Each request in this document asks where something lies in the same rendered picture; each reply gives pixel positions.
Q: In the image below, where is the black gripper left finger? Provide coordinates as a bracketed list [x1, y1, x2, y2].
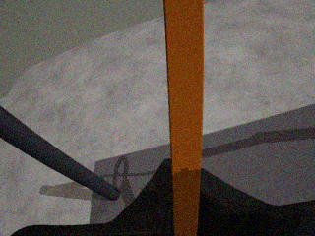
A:
[11, 158, 173, 236]

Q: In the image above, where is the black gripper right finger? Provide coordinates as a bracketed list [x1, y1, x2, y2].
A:
[197, 168, 315, 236]

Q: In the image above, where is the orange-brown tapered bar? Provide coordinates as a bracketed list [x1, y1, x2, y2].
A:
[164, 0, 205, 236]

